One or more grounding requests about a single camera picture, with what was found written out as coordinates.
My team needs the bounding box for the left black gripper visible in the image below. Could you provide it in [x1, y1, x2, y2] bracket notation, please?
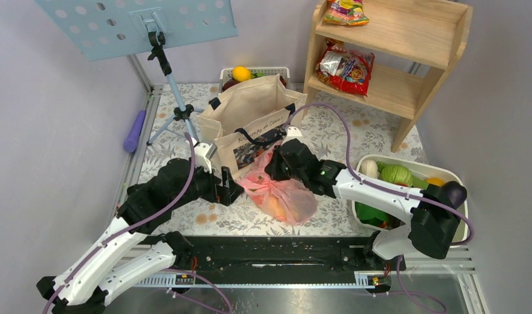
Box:
[171, 158, 244, 209]

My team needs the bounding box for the pink plastic grocery bag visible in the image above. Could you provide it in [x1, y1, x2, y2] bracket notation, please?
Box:
[238, 148, 318, 225]

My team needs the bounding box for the beige canvas tote bag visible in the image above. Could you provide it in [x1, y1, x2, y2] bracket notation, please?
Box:
[197, 75, 307, 177]

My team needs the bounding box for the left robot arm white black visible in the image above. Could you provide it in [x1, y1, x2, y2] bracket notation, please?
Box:
[37, 158, 244, 313]

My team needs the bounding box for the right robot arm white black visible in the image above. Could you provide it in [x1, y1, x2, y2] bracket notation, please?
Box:
[265, 139, 467, 270]

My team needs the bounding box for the white vegetable bin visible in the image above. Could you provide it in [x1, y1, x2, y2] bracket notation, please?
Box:
[352, 154, 469, 249]

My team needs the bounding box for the green cabbage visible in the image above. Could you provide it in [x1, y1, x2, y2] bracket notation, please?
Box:
[380, 165, 413, 187]

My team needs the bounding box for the red snack bag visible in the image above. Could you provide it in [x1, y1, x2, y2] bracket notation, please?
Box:
[315, 38, 375, 97]

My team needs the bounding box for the white perforated fruit basket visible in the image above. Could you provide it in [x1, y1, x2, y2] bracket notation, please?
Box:
[220, 67, 290, 92]

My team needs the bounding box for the yellow orange pepper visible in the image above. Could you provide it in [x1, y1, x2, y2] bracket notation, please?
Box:
[425, 177, 446, 187]

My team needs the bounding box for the colourful snack bag top shelf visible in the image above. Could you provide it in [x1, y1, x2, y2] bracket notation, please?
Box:
[323, 0, 370, 26]

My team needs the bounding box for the purple eggplant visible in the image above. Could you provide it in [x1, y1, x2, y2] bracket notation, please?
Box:
[441, 181, 467, 209]

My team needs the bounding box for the light blue music stand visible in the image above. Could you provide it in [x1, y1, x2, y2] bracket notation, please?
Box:
[38, 0, 238, 139]

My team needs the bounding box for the wooden two-tier shelf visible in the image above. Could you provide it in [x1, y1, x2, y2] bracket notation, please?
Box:
[304, 1, 473, 152]

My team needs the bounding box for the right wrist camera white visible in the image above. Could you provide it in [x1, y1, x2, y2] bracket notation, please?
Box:
[284, 126, 303, 143]

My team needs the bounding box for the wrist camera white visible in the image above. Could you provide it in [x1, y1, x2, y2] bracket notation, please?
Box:
[191, 138, 217, 173]
[284, 126, 303, 143]

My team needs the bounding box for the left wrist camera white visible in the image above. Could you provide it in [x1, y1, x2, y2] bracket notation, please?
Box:
[191, 138, 217, 173]

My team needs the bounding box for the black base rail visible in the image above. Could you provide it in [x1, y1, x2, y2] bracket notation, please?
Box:
[123, 235, 405, 286]

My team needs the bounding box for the purple handle tool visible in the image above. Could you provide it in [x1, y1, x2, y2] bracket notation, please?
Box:
[123, 110, 146, 153]

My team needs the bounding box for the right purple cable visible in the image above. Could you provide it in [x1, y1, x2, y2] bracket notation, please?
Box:
[283, 102, 476, 311]

